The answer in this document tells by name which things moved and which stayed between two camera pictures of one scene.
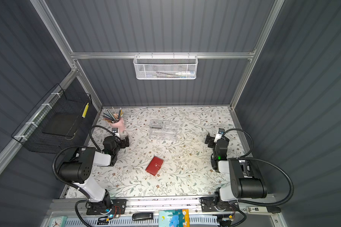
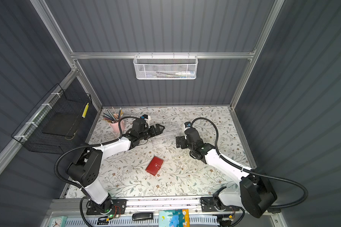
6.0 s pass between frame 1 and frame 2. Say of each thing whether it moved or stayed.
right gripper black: moved
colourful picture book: stayed
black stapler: stayed
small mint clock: stayed
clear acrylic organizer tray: moved
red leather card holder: stayed
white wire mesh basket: stayed
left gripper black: moved
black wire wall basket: stayed
